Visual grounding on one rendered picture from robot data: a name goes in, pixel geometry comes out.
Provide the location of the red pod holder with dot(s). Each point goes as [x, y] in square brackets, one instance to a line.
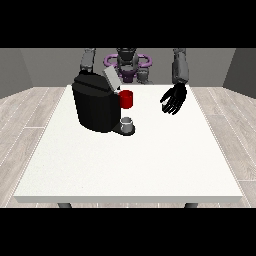
[126, 99]

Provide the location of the grey robot trunk purple rings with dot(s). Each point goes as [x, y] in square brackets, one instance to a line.
[126, 68]

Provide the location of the small grey coffee pod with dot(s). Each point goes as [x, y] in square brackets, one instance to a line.
[165, 105]

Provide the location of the pale grey machine lid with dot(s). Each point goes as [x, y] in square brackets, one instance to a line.
[112, 78]

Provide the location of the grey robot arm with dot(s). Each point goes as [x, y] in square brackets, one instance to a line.
[180, 68]
[88, 61]

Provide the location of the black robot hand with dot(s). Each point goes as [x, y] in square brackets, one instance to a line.
[176, 97]

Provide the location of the black coffee machine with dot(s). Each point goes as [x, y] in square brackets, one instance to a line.
[95, 106]

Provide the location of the small grey cup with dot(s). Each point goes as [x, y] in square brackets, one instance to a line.
[127, 124]

